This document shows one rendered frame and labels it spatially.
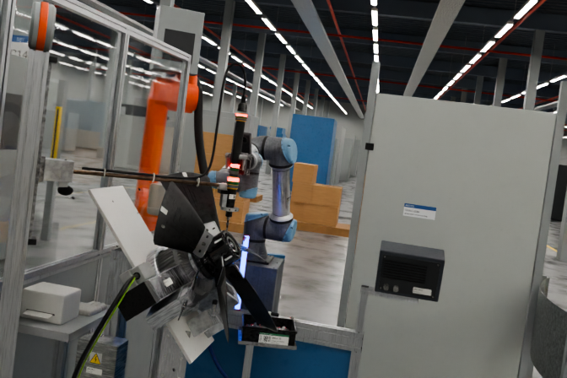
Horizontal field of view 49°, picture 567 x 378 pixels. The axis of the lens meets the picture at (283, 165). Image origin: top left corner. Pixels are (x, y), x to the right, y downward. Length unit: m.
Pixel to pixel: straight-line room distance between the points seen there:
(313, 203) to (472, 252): 7.71
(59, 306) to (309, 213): 9.47
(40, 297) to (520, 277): 2.86
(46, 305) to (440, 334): 2.59
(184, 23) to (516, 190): 3.65
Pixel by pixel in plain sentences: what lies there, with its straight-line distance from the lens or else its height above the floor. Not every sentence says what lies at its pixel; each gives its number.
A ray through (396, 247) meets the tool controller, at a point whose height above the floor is 1.24.
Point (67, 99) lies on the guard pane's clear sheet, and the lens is 2.61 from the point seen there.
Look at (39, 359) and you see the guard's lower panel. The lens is 2.78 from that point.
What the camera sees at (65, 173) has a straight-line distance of 2.16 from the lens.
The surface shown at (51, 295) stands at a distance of 2.39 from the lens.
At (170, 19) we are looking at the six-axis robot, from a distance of 6.29.
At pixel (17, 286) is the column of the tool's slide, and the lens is 2.23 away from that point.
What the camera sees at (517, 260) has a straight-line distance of 4.15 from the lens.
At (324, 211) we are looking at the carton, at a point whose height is 0.40.
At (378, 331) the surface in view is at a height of 0.47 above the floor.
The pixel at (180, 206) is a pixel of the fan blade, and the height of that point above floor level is 1.36.
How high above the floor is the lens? 1.62
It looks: 2 degrees down
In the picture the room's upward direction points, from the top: 7 degrees clockwise
